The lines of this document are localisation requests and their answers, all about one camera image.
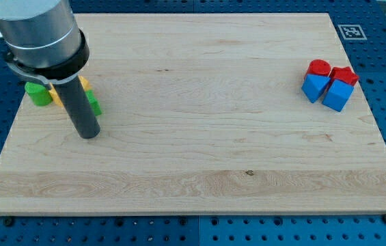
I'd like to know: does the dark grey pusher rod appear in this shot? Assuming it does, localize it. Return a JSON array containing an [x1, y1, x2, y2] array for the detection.
[[54, 76, 100, 139]]

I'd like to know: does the black flange with clamp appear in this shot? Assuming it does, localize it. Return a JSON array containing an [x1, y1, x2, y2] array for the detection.
[[3, 30, 89, 85]]

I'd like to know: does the red cylinder block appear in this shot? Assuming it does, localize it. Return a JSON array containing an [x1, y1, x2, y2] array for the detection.
[[304, 59, 331, 77]]

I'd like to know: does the yellow heart block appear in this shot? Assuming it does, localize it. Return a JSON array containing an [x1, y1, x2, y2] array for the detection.
[[49, 75, 92, 107]]

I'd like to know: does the green cylinder block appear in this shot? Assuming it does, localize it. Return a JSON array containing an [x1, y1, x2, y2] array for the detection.
[[25, 82, 53, 107]]

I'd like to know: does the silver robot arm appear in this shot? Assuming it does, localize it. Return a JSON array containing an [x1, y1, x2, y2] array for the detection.
[[0, 0, 100, 139]]

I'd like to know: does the blue triangular block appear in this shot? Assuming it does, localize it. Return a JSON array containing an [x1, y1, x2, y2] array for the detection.
[[301, 74, 330, 103]]

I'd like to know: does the wooden board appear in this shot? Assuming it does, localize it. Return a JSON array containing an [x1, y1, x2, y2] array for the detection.
[[0, 13, 386, 217]]

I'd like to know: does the white fiducial marker tag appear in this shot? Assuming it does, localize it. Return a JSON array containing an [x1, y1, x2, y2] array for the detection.
[[338, 24, 367, 40]]

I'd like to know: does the blue cube block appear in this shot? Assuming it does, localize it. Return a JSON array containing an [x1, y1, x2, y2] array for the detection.
[[322, 80, 354, 112]]

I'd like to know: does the red star block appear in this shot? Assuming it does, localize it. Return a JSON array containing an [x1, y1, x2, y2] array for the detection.
[[329, 66, 359, 86]]

